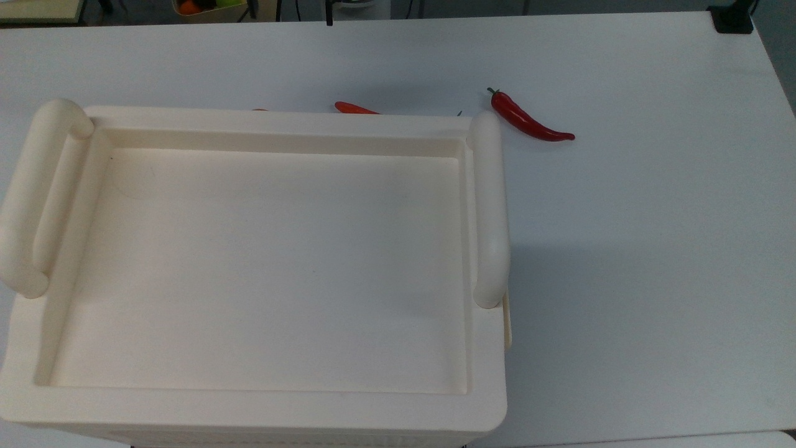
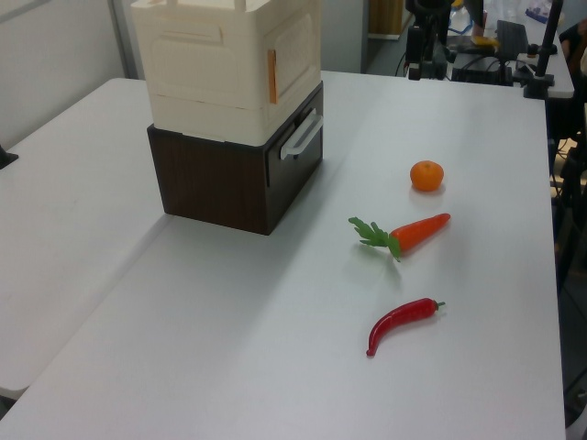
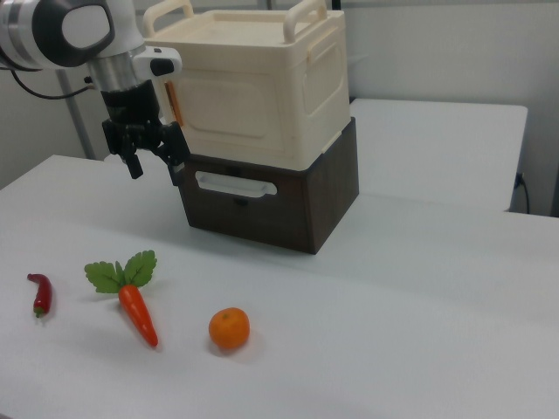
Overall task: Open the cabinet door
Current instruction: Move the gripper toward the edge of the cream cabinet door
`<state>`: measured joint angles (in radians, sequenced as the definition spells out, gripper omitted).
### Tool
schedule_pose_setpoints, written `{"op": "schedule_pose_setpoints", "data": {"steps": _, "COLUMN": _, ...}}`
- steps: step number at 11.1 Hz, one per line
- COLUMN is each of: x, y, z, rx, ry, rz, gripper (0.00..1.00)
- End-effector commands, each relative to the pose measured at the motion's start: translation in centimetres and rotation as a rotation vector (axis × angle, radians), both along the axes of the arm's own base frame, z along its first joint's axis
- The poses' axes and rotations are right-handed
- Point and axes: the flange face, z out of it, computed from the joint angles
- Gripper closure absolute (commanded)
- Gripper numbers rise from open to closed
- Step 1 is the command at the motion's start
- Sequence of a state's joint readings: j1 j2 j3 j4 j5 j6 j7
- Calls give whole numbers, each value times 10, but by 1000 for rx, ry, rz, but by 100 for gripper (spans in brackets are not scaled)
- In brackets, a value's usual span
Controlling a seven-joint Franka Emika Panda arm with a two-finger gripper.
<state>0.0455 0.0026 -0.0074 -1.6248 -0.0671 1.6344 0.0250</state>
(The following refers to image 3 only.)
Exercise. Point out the white side table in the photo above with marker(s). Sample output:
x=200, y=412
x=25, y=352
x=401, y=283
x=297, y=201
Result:
x=436, y=148

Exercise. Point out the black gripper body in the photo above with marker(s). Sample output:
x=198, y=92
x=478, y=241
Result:
x=131, y=113

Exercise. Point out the dark brown drawer box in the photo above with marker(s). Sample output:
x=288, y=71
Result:
x=271, y=218

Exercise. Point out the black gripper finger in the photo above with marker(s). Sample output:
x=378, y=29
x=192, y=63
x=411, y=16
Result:
x=175, y=172
x=133, y=165

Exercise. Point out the partly hidden red chili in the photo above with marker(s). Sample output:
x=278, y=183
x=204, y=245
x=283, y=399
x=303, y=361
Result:
x=137, y=312

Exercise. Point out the toy orange fruit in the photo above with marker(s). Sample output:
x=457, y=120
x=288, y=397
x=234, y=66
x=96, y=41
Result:
x=229, y=328

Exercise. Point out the grey metal pole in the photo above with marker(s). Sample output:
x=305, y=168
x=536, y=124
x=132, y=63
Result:
x=80, y=126

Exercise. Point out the cream plastic cabinet box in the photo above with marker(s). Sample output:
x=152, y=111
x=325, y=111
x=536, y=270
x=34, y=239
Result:
x=327, y=87

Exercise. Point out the red toy chili pepper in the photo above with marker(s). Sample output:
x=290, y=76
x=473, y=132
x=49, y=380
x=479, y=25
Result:
x=43, y=292

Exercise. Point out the white grey Franka robot arm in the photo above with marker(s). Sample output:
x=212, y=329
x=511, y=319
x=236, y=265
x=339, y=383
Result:
x=83, y=26

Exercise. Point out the cream cabinet door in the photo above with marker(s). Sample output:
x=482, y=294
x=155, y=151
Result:
x=227, y=109

